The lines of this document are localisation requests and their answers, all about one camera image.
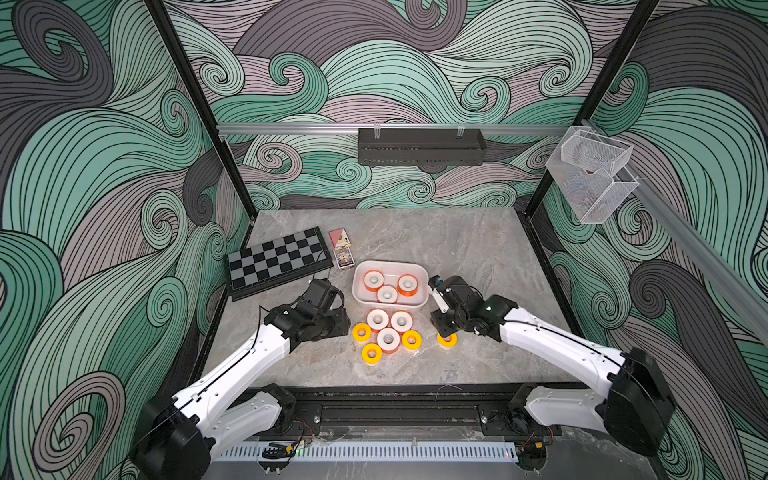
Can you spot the black wall shelf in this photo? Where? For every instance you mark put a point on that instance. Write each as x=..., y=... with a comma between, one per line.
x=421, y=147

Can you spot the orange tape roll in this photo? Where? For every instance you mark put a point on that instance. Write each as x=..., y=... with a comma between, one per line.
x=387, y=294
x=388, y=340
x=401, y=321
x=378, y=319
x=373, y=280
x=407, y=285

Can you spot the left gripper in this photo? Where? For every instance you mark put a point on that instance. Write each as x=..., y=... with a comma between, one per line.
x=341, y=326

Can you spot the white storage box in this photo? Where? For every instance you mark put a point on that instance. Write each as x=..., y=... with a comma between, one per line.
x=392, y=271

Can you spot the red playing card box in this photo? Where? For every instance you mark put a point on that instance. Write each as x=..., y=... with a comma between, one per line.
x=339, y=238

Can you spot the black grey chessboard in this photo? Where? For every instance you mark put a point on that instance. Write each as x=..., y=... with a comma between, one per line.
x=265, y=266

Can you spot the yellow tape roll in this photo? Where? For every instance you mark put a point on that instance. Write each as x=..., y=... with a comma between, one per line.
x=448, y=342
x=372, y=354
x=362, y=333
x=411, y=340

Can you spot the clear acrylic box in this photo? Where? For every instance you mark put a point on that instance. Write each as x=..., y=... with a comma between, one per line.
x=590, y=170

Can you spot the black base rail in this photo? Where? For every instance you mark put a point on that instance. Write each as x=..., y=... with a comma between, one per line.
x=511, y=410

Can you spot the blue playing card box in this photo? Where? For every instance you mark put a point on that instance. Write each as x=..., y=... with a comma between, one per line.
x=344, y=257

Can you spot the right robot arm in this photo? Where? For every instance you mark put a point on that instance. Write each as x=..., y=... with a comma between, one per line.
x=623, y=394

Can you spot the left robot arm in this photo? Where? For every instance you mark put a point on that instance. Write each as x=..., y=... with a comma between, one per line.
x=178, y=436

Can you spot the white slotted cable duct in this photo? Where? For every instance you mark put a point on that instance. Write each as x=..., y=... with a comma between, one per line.
x=409, y=451

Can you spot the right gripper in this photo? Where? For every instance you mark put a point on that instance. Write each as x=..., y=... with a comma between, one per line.
x=444, y=321

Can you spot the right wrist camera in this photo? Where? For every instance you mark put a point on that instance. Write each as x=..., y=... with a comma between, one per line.
x=434, y=283

